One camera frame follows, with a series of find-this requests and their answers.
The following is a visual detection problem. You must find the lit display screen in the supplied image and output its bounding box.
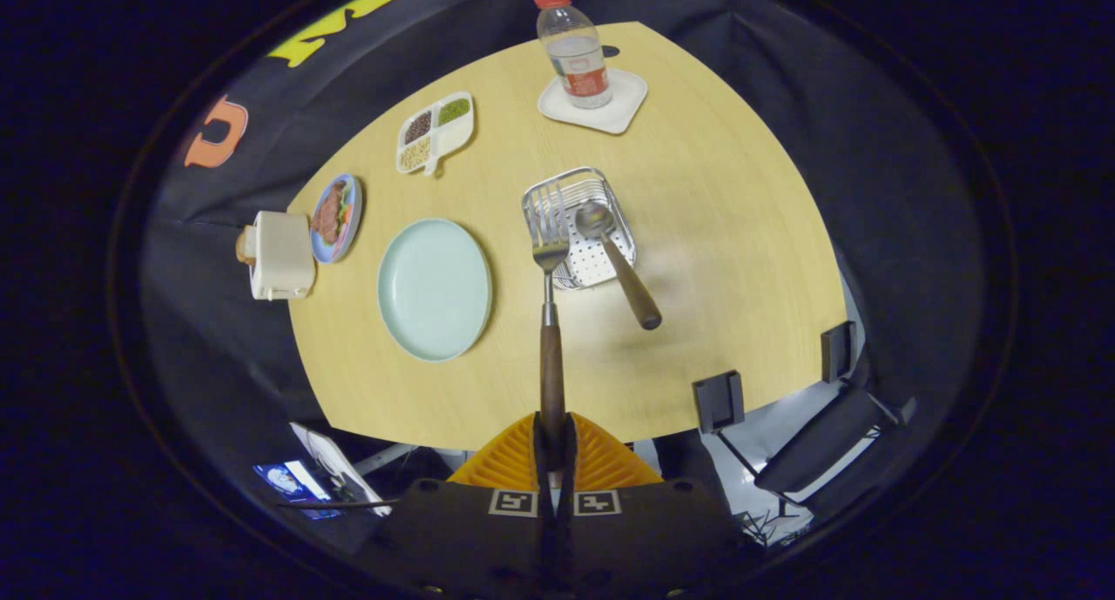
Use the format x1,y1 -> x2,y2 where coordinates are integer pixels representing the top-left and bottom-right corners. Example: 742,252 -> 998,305
253,462 -> 341,521

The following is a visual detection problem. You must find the clear plastic water bottle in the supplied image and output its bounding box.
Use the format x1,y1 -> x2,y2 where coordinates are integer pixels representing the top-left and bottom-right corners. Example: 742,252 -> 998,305
533,0 -> 613,110

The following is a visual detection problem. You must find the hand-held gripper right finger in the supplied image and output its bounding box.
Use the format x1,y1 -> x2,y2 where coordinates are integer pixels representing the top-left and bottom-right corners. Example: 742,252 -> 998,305
562,412 -> 747,600

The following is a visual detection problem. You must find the white square coaster tray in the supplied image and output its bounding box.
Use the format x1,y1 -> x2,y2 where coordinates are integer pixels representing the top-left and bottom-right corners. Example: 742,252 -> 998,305
537,67 -> 649,136

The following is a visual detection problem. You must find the white flat panel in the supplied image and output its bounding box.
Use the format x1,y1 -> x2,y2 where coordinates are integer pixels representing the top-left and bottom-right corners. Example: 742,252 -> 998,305
290,422 -> 393,517

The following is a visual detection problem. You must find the white divided dish of beans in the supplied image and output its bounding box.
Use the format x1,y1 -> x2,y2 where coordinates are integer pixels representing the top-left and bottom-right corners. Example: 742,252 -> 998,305
396,91 -> 476,178

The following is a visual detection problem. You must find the pale green round plate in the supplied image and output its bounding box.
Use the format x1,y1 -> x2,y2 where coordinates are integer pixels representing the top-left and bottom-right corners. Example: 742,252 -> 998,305
377,218 -> 493,363

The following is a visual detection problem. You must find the blue rimmed plate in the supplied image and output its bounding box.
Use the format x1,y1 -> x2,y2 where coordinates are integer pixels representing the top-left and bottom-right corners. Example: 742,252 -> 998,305
310,173 -> 363,264

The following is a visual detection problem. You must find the metal spoon with wooden handle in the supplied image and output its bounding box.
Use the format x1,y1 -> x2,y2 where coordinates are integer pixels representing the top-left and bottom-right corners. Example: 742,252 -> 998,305
575,201 -> 663,331

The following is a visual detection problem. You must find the meat and vegetable food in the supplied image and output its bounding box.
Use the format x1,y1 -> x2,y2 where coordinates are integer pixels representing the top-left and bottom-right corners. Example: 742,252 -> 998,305
314,180 -> 349,244

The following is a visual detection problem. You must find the black office chair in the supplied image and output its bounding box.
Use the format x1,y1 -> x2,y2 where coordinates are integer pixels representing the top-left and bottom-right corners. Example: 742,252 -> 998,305
693,321 -> 917,531

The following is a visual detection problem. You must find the metal wire drainer basket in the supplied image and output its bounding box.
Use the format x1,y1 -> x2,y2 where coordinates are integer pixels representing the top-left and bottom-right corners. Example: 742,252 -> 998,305
522,166 -> 638,291

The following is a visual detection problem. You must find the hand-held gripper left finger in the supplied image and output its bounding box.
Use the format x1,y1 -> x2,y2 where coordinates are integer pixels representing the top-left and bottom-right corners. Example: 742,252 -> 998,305
379,412 -> 551,600

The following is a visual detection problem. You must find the cream toaster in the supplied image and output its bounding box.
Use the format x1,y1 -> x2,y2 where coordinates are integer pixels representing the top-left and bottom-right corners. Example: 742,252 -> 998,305
250,211 -> 316,302

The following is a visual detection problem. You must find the metal fork with wooden handle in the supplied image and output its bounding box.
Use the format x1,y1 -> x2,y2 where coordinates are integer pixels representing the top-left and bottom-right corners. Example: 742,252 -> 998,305
528,185 -> 571,470

